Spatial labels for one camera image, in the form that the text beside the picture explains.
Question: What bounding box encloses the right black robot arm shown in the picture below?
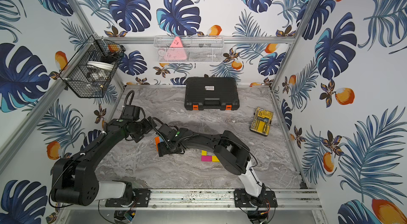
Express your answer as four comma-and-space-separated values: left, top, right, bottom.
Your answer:
156, 124, 266, 202

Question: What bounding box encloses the magenta block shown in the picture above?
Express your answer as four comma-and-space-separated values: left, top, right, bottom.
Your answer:
201, 155, 213, 162

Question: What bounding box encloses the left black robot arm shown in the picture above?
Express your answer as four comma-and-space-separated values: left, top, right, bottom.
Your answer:
49, 119, 152, 206

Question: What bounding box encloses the yellow screwdriver bit set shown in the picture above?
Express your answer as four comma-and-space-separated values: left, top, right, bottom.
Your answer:
250, 107, 273, 137

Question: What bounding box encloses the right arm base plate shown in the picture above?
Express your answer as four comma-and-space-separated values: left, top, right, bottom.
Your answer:
234, 189, 278, 208

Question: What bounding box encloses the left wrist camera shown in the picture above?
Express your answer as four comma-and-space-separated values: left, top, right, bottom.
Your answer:
120, 105, 142, 121

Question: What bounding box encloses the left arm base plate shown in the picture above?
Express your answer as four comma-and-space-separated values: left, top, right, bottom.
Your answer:
105, 189, 151, 208

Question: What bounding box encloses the clear mesh wall shelf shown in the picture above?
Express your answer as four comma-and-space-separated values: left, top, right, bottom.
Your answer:
154, 35, 225, 63

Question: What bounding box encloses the pink triangle object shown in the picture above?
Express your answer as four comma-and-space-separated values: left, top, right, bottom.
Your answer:
164, 36, 188, 61

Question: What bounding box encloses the black plastic tool case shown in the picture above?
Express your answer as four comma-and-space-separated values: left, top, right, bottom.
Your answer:
184, 77, 240, 111

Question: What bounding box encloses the white coil in basket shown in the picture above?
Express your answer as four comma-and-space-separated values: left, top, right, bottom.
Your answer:
87, 61, 114, 71

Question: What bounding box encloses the orange block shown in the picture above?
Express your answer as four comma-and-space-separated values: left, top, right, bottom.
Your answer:
155, 137, 161, 151

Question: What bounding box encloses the aluminium front rail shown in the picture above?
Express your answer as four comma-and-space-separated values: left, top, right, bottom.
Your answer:
67, 189, 322, 210

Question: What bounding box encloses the black wire basket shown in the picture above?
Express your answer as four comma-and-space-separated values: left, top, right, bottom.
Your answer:
59, 35, 126, 99

